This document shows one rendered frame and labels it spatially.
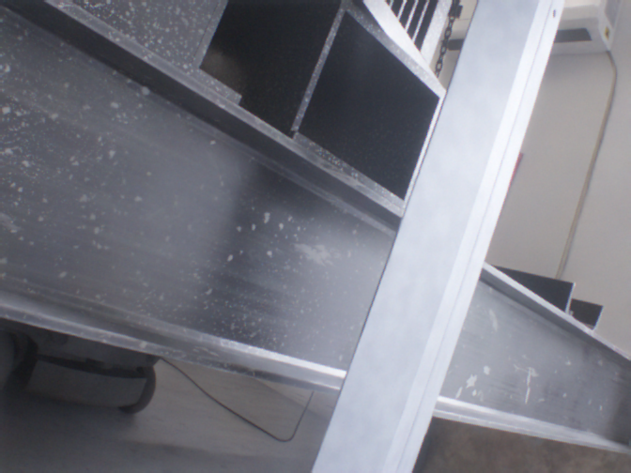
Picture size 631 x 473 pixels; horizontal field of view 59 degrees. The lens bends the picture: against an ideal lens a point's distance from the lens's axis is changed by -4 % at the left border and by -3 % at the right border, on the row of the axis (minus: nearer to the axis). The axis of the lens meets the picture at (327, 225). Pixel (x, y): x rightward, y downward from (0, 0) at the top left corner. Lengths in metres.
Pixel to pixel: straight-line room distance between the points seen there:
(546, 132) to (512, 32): 2.01
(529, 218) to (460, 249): 1.92
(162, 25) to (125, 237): 0.21
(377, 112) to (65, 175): 0.54
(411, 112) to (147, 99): 0.44
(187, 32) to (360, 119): 0.43
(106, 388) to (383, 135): 1.03
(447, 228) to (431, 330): 0.12
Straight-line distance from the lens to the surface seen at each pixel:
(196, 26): 0.62
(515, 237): 2.59
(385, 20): 0.80
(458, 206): 0.67
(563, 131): 2.72
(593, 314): 1.47
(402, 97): 0.93
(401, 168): 0.86
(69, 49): 0.58
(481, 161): 0.70
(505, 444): 2.31
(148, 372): 1.81
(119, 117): 0.59
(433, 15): 0.92
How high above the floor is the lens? 0.51
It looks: 8 degrees up
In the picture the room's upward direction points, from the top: 20 degrees clockwise
